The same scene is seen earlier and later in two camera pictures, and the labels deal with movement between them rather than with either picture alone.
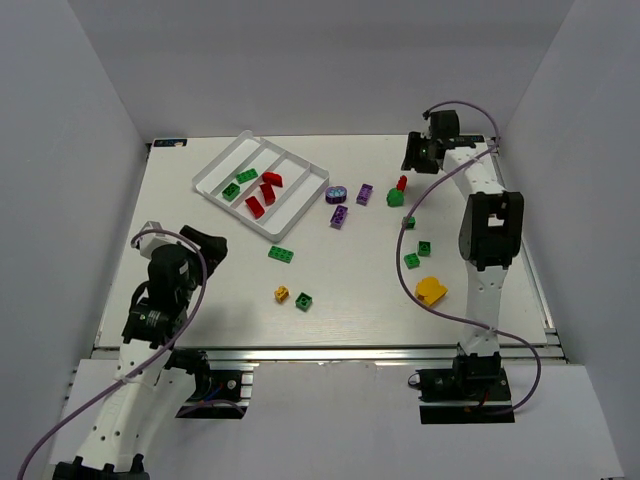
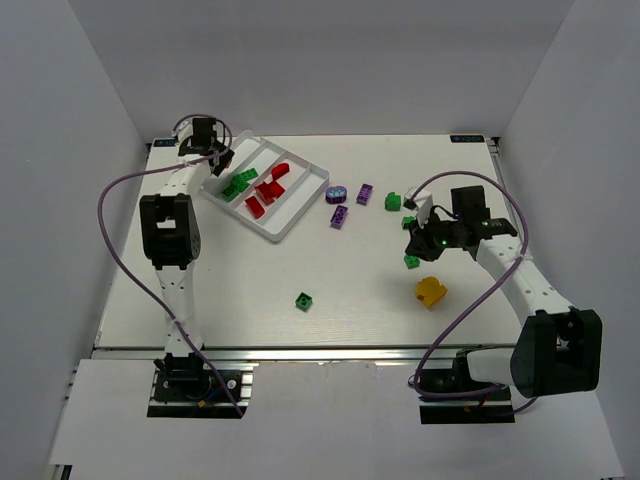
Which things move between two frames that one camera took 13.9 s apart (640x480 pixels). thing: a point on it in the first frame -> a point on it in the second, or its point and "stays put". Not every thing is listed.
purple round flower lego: (336, 195) stays put
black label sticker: (169, 142) stays put
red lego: (254, 206) stays put
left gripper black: (201, 248) -> (221, 158)
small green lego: (411, 221) stays put
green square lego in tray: (231, 191) stays put
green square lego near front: (303, 301) stays put
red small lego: (401, 183) -> (267, 192)
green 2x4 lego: (280, 254) -> (240, 180)
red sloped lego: (273, 178) -> (279, 170)
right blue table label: (471, 138) stays put
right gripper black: (415, 154) -> (426, 240)
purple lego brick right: (364, 194) stays put
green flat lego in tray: (246, 176) stays put
